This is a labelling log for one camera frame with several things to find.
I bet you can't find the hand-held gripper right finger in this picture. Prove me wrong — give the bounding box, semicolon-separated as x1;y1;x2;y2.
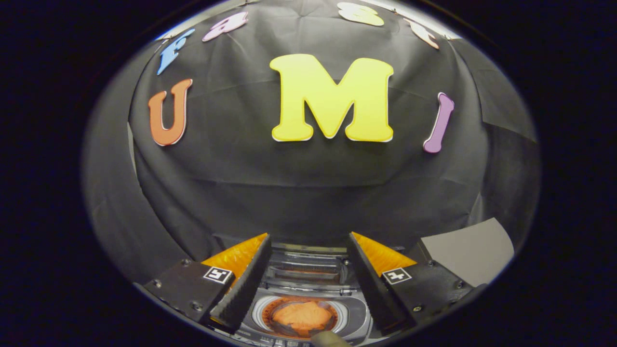
347;231;475;336

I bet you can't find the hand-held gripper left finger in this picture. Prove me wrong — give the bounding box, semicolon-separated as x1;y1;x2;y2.
142;233;272;334

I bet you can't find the grey washing machine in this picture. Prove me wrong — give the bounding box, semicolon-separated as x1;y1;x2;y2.
212;243;386;347

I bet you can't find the yellow orange garment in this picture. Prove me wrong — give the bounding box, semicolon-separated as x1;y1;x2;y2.
272;301;333;337

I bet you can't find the white cabinet with dark top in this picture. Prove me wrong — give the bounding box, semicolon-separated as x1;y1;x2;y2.
407;218;515;288

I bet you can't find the black backdrop cloth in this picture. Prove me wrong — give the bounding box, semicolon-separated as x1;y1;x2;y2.
81;0;540;285

